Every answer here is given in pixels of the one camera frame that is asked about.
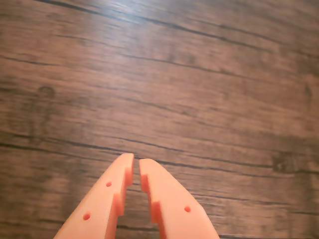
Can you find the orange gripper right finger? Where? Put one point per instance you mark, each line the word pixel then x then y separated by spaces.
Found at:
pixel 174 211

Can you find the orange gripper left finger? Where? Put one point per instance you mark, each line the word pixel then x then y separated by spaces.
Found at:
pixel 99 204

